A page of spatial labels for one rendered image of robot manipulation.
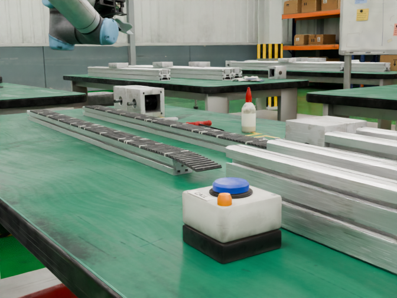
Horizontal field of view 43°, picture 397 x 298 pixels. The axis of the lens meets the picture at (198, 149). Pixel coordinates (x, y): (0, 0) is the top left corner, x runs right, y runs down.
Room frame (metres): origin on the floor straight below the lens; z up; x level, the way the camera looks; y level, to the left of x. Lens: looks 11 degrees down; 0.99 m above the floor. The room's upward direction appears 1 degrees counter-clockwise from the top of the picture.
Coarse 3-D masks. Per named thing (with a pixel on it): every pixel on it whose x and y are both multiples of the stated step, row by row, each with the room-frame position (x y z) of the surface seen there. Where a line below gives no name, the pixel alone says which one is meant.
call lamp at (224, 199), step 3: (219, 195) 0.49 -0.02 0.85; (222, 195) 0.49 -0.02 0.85; (225, 195) 0.49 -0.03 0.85; (228, 195) 0.49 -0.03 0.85; (219, 198) 0.49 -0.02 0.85; (222, 198) 0.49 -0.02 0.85; (225, 198) 0.49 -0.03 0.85; (228, 198) 0.49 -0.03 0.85; (231, 198) 0.49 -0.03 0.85; (219, 201) 0.49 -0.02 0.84; (222, 201) 0.49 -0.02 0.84; (225, 201) 0.49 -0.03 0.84; (228, 201) 0.49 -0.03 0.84; (231, 201) 0.49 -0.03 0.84; (219, 204) 0.49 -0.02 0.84; (222, 204) 0.49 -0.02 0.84; (225, 204) 0.49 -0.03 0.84; (228, 204) 0.49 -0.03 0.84; (231, 204) 0.49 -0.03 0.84
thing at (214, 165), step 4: (204, 164) 0.82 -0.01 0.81; (208, 164) 0.83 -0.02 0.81; (212, 164) 0.83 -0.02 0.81; (216, 164) 0.83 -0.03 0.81; (192, 168) 0.81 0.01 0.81; (196, 168) 0.80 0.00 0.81; (200, 168) 0.81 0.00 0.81; (204, 168) 0.81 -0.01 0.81; (208, 168) 0.81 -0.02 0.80; (212, 168) 0.82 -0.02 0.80; (216, 168) 0.82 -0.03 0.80
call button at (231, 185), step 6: (216, 180) 0.54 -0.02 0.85; (222, 180) 0.54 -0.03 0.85; (228, 180) 0.54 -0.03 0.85; (234, 180) 0.54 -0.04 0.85; (240, 180) 0.54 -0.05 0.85; (216, 186) 0.53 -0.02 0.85; (222, 186) 0.52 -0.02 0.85; (228, 186) 0.52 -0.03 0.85; (234, 186) 0.52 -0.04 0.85; (240, 186) 0.52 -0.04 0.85; (246, 186) 0.53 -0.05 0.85; (222, 192) 0.52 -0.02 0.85; (228, 192) 0.52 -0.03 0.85; (234, 192) 0.52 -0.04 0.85; (240, 192) 0.52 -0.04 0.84
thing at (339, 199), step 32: (256, 160) 0.63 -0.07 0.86; (288, 160) 0.58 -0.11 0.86; (320, 160) 0.63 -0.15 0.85; (352, 160) 0.59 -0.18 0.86; (384, 160) 0.58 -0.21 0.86; (288, 192) 0.58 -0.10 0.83; (320, 192) 0.53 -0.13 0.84; (352, 192) 0.51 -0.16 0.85; (384, 192) 0.47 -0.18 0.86; (288, 224) 0.58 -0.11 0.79; (320, 224) 0.53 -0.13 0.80; (352, 224) 0.51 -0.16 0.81; (384, 224) 0.46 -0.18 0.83; (352, 256) 0.50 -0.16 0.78; (384, 256) 0.46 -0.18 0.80
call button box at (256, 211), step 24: (192, 192) 0.54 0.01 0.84; (216, 192) 0.53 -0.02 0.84; (264, 192) 0.54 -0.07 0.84; (192, 216) 0.53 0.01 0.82; (216, 216) 0.49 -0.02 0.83; (240, 216) 0.49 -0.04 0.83; (264, 216) 0.51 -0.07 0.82; (192, 240) 0.53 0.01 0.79; (216, 240) 0.50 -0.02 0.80; (240, 240) 0.50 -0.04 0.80; (264, 240) 0.51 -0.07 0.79
